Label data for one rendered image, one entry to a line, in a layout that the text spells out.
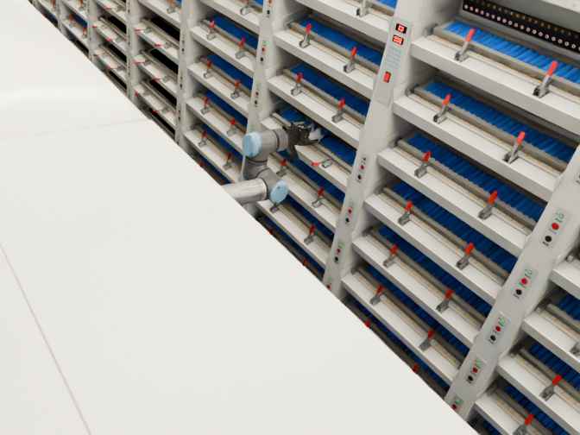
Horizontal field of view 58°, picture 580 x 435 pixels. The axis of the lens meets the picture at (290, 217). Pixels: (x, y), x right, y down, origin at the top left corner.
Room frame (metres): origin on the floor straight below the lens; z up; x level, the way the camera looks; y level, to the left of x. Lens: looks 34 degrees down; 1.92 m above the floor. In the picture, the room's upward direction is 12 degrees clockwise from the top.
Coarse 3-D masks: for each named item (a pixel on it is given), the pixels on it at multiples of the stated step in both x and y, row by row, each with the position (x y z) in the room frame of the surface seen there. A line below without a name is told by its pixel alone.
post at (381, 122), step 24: (408, 0) 1.77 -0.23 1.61; (432, 0) 1.76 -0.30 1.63; (456, 0) 1.84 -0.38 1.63; (408, 48) 1.73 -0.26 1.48; (408, 72) 1.75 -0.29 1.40; (384, 120) 1.74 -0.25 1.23; (360, 144) 1.79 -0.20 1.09; (384, 168) 1.77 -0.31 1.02; (360, 192) 1.75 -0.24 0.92; (360, 216) 1.73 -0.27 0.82; (336, 240) 1.78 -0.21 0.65; (336, 264) 1.76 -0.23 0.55; (336, 288) 1.73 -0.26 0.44
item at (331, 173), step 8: (280, 104) 2.30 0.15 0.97; (288, 104) 2.34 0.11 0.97; (264, 112) 2.24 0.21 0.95; (272, 112) 2.25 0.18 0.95; (280, 112) 2.29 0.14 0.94; (264, 120) 2.24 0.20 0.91; (264, 128) 2.22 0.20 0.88; (272, 128) 2.18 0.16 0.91; (320, 128) 2.17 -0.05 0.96; (344, 144) 2.05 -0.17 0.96; (304, 152) 2.01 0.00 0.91; (312, 152) 2.01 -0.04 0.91; (304, 160) 2.01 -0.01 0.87; (312, 160) 1.96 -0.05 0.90; (320, 160) 1.96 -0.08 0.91; (320, 168) 1.92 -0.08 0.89; (328, 168) 1.91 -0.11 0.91; (336, 168) 1.90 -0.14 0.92; (328, 176) 1.89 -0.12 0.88; (336, 176) 1.86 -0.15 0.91; (344, 176) 1.86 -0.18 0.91; (336, 184) 1.85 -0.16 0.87; (344, 184) 1.81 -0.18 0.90; (344, 192) 1.82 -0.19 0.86
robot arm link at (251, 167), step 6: (246, 156) 1.83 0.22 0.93; (246, 162) 1.82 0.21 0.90; (252, 162) 1.81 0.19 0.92; (258, 162) 1.81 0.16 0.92; (264, 162) 1.83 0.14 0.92; (246, 168) 1.82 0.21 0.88; (252, 168) 1.81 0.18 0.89; (258, 168) 1.80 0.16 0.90; (270, 168) 1.82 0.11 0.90; (246, 174) 1.82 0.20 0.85; (252, 174) 1.79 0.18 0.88
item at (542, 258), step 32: (576, 160) 1.28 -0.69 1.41; (576, 192) 1.25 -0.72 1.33; (544, 224) 1.28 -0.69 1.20; (576, 224) 1.23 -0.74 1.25; (544, 256) 1.25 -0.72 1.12; (512, 288) 1.27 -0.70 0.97; (544, 288) 1.24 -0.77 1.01; (512, 320) 1.24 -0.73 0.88; (480, 352) 1.27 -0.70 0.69; (480, 384) 1.23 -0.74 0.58
